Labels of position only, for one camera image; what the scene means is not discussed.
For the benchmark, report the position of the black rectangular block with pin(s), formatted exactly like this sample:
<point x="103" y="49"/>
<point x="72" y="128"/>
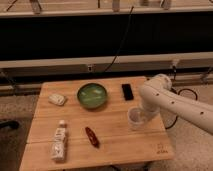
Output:
<point x="127" y="92"/>

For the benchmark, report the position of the white crumpled packet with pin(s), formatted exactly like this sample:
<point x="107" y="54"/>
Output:
<point x="57" y="99"/>

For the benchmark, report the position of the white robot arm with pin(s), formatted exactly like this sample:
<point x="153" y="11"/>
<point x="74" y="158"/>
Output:
<point x="156" y="94"/>

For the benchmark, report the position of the long workbench rail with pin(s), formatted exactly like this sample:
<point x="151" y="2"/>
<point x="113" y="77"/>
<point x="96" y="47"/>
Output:
<point x="99" y="64"/>

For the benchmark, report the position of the green ceramic bowl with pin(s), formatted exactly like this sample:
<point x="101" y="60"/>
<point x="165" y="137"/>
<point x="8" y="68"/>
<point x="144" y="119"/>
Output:
<point x="92" y="95"/>

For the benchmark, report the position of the white plastic bottle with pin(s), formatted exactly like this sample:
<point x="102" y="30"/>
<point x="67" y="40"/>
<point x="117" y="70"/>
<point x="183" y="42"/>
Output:
<point x="59" y="142"/>

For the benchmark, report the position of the red chili pepper toy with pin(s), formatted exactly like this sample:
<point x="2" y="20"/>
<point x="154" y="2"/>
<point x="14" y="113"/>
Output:
<point x="92" y="137"/>

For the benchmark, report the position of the wooden bamboo table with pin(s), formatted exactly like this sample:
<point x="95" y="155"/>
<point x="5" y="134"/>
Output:
<point x="118" y="144"/>

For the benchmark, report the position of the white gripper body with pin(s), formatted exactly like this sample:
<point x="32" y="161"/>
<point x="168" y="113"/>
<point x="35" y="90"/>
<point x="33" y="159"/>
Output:
<point x="149" y="112"/>

